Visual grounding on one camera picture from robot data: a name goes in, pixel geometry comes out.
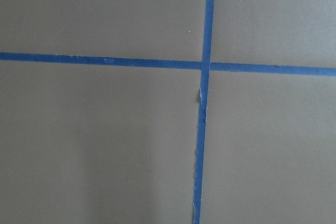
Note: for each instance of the blue tape strip crosswise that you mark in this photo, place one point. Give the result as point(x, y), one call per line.
point(169, 64)

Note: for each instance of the brown paper table cover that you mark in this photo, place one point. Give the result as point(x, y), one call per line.
point(114, 144)

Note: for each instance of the blue tape strip lengthwise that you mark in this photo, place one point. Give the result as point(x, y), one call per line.
point(202, 110)

